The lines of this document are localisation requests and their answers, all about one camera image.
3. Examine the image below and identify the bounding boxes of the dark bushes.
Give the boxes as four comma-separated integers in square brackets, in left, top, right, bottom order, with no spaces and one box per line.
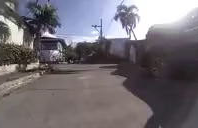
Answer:
[64,41,121,65]

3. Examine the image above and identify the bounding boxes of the utility pole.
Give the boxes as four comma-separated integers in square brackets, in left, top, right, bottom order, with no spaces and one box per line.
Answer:
[91,18,104,42]

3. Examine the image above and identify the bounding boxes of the grey concrete road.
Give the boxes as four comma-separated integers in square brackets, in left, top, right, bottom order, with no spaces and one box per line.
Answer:
[0,63,198,128]

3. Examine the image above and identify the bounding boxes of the white van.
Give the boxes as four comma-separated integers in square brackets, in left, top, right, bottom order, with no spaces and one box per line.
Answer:
[38,35,66,64]

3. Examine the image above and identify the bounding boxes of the palm tree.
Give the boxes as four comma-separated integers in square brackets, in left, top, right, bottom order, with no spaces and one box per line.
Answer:
[113,3,141,41]
[25,0,63,51]

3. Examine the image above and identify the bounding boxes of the green hedge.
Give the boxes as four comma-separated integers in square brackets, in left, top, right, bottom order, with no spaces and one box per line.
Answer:
[0,43,39,67]

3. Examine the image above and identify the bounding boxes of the pale stone kerb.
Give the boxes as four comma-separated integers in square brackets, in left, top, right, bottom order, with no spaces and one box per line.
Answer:
[0,69,46,104]

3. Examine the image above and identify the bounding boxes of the white building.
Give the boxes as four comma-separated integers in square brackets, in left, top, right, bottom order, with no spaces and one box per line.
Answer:
[0,3,36,51]

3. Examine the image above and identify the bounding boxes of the long grey wall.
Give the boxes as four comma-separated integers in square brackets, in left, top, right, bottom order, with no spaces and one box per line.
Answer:
[76,37,148,65]

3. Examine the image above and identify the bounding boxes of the low white wall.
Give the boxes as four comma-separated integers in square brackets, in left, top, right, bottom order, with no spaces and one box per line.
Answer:
[0,61,41,79]

